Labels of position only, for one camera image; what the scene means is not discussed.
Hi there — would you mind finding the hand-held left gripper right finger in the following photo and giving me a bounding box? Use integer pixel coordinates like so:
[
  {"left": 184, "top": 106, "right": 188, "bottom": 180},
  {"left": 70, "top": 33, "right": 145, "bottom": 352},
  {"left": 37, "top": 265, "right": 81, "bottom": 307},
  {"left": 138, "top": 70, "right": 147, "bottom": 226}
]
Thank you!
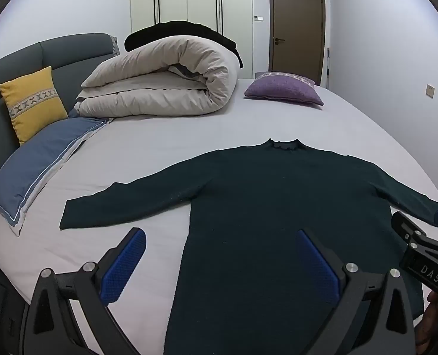
[{"left": 296, "top": 228, "right": 416, "bottom": 355}]

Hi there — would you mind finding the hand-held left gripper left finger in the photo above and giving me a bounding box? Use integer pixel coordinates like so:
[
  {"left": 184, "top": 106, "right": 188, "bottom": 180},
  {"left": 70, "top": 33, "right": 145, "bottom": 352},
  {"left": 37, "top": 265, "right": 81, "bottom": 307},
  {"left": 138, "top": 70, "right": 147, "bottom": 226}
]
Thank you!
[{"left": 19, "top": 227, "right": 147, "bottom": 355}]

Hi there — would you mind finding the dark green sweater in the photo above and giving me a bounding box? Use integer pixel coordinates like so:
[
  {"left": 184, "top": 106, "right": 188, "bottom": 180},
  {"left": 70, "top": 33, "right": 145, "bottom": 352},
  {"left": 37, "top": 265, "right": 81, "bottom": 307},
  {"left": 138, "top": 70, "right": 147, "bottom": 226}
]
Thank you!
[{"left": 59, "top": 138, "right": 438, "bottom": 355}]

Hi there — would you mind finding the person's right hand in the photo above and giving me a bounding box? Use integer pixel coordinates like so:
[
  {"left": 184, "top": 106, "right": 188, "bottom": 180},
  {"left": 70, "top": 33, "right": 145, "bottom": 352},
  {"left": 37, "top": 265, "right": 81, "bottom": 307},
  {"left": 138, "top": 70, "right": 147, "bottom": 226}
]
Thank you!
[{"left": 414, "top": 289, "right": 438, "bottom": 355}]

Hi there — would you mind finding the blue pillow with white border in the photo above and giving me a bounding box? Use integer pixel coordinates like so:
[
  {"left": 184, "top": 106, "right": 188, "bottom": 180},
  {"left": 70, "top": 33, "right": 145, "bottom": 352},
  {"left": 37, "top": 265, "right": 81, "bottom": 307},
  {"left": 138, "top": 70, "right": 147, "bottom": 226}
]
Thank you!
[{"left": 0, "top": 116, "right": 114, "bottom": 237}]

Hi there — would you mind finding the bed with white sheet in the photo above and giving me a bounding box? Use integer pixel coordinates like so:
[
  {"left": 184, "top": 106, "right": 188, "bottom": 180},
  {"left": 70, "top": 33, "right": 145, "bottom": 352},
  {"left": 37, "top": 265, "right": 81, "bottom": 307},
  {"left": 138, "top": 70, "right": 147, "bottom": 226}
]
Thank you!
[{"left": 0, "top": 78, "right": 438, "bottom": 355}]

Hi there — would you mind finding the yellow pillow with patterned band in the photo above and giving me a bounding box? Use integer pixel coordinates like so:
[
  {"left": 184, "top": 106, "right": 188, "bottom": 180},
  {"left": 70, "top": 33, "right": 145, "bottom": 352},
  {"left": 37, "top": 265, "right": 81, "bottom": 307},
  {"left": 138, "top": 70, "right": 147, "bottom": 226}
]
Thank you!
[{"left": 0, "top": 66, "right": 69, "bottom": 146}]

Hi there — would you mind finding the purple pillow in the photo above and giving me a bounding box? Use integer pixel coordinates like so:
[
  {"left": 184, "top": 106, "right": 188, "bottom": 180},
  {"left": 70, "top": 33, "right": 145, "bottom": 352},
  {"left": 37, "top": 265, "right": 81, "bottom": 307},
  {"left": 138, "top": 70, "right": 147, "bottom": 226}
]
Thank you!
[{"left": 244, "top": 71, "right": 324, "bottom": 106}]

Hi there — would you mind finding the beige folded duvet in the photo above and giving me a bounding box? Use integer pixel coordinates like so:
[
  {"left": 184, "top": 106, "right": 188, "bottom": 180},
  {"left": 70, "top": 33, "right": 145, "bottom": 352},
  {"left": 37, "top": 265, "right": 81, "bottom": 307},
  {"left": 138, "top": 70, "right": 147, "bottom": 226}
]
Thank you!
[{"left": 75, "top": 36, "right": 240, "bottom": 117}]

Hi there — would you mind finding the grey-blue padded headboard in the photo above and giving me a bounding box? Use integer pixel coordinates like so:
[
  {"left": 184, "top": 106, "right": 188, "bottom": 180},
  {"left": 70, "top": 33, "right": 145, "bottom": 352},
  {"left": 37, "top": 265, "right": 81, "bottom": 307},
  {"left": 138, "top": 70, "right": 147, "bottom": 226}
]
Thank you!
[{"left": 0, "top": 33, "right": 121, "bottom": 211}]

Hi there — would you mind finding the brown wooden door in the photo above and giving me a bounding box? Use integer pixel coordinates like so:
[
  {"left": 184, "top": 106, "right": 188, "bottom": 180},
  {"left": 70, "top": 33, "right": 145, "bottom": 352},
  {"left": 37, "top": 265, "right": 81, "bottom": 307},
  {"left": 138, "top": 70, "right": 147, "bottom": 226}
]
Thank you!
[{"left": 268, "top": 0, "right": 327, "bottom": 85}]

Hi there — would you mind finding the black cloth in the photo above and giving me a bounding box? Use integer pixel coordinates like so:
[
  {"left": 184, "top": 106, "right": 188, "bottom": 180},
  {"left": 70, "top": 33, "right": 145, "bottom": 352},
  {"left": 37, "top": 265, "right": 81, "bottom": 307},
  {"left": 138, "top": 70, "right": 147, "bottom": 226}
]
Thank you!
[{"left": 125, "top": 20, "right": 244, "bottom": 69}]

